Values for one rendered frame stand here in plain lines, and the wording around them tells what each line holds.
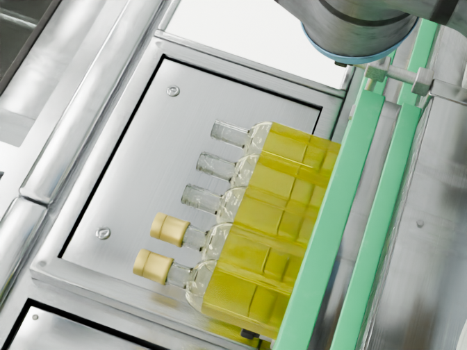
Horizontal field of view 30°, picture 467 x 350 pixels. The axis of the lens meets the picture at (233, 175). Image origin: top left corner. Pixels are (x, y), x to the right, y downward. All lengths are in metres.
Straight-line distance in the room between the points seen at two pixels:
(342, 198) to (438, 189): 0.11
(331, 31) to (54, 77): 0.74
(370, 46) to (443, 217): 0.26
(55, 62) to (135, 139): 0.23
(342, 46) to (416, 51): 0.47
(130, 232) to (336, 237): 0.38
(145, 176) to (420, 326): 0.54
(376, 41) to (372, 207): 0.26
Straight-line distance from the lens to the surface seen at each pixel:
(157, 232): 1.12
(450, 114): 1.12
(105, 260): 1.26
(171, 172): 1.33
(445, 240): 1.01
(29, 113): 1.45
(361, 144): 1.08
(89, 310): 1.25
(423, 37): 1.35
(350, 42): 0.85
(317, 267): 0.98
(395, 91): 1.27
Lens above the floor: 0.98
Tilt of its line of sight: 5 degrees up
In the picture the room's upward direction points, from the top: 71 degrees counter-clockwise
